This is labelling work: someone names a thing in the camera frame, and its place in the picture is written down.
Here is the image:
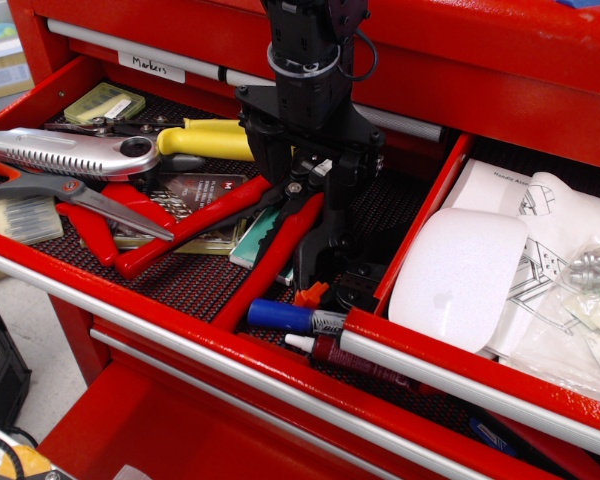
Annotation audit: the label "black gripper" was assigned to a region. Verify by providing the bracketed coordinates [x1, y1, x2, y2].
[234, 69, 386, 294]

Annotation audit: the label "silver box cutter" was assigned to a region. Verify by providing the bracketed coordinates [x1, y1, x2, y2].
[0, 128, 160, 182]

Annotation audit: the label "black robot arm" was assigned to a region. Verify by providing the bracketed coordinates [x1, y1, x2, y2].
[236, 1, 385, 290]

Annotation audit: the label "left red drawer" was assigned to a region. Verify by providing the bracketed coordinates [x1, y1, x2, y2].
[0, 54, 600, 480]

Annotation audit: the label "red drawer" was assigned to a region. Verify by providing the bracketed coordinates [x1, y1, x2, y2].
[0, 54, 600, 480]
[341, 134, 600, 455]

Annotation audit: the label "clear plastic bit box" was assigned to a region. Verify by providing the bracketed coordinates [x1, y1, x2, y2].
[0, 196, 64, 245]

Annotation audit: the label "right red drawer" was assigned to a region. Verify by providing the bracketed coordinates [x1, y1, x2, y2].
[341, 134, 600, 455]

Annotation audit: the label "black crimping tool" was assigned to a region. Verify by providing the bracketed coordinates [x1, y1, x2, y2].
[308, 158, 390, 311]

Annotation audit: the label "teal sanding block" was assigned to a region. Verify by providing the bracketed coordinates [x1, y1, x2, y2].
[229, 207, 280, 270]

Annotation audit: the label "drill bit package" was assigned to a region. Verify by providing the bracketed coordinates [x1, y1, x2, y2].
[139, 173, 248, 256]

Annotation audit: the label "orange plastic piece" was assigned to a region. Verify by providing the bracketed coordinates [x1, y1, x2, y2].
[293, 282, 329, 309]

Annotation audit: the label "blue capped marker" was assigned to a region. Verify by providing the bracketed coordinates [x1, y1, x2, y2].
[247, 299, 347, 335]

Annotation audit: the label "red threadlocker bottle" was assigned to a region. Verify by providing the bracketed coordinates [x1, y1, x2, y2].
[284, 334, 420, 393]

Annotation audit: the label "red tool chest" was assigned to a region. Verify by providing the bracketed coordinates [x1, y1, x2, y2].
[4, 0, 600, 480]

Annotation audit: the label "white computer mouse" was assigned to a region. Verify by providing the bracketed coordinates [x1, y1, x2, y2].
[388, 208, 528, 353]

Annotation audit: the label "white markers label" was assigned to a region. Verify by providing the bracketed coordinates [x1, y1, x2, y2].
[117, 51, 186, 84]

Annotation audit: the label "green plastic bit case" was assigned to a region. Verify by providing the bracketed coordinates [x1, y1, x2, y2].
[64, 82, 146, 124]

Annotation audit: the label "white instruction paper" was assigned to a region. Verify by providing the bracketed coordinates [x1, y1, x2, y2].
[443, 159, 600, 362]

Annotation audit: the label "orange grey scissors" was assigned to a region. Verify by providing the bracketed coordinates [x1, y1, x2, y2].
[0, 162, 174, 241]

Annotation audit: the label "plastic bag of hardware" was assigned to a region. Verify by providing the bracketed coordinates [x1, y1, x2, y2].
[508, 238, 600, 401]

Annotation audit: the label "red handled wire cutter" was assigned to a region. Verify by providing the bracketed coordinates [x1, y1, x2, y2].
[211, 192, 324, 332]

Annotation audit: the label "yellow handled wire stripper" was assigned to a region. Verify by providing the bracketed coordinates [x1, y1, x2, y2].
[43, 117, 254, 162]

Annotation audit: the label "red handled pliers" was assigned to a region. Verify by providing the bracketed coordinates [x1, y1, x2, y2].
[56, 173, 272, 279]

